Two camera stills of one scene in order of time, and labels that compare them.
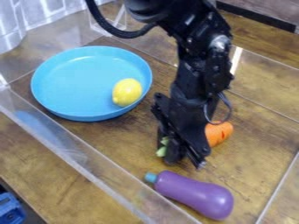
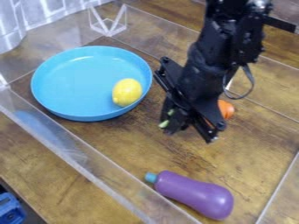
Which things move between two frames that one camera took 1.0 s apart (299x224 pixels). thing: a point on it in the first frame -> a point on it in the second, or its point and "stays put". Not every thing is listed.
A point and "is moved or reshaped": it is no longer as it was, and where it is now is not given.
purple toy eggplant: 210,199 stays put
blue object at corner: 11,213 stays put
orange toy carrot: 219,132 is moved or reshaped
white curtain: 21,14 stays put
